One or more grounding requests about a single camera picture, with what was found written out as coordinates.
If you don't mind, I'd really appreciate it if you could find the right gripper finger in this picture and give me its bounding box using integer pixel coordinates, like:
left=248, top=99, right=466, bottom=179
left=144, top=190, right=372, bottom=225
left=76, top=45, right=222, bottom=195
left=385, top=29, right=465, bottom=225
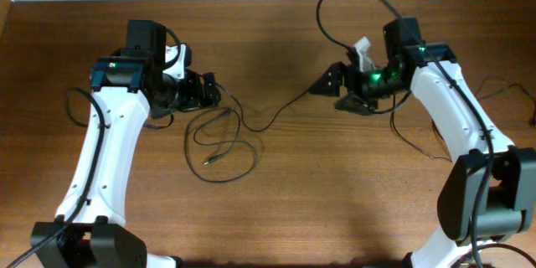
left=308, top=62, right=346, bottom=96
left=334, top=94, right=377, bottom=116

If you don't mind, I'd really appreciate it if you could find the thick black USB cable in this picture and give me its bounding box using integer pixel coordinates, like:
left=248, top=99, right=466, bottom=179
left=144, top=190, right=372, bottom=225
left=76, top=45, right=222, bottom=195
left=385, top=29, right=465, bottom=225
left=211, top=81, right=453, bottom=163

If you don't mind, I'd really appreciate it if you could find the thin black USB cable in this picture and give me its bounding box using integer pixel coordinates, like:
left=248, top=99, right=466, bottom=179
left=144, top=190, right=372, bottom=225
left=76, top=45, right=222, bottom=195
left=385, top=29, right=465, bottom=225
left=475, top=75, right=536, bottom=126

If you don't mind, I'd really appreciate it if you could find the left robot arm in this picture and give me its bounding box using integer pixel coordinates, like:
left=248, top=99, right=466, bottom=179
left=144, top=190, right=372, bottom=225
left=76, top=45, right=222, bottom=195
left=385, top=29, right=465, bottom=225
left=31, top=20, right=221, bottom=267

